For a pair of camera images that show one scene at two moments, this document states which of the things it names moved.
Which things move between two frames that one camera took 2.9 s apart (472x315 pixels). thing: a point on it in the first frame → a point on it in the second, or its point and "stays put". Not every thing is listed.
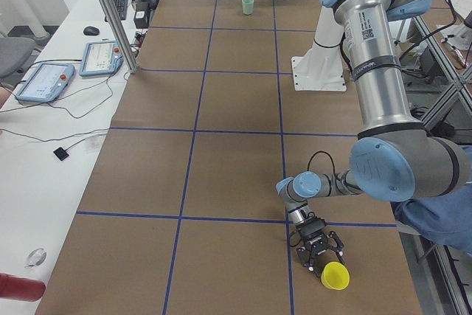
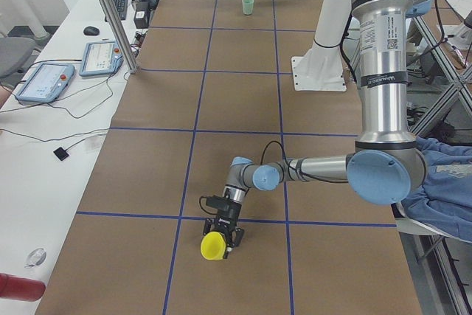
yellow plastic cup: x=335 y=275 → x=213 y=246
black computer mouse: x=91 y=30 stays put
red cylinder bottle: x=13 y=287 stays put
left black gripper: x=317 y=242 → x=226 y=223
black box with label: x=141 y=14 stays put
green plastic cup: x=248 y=5 stays put
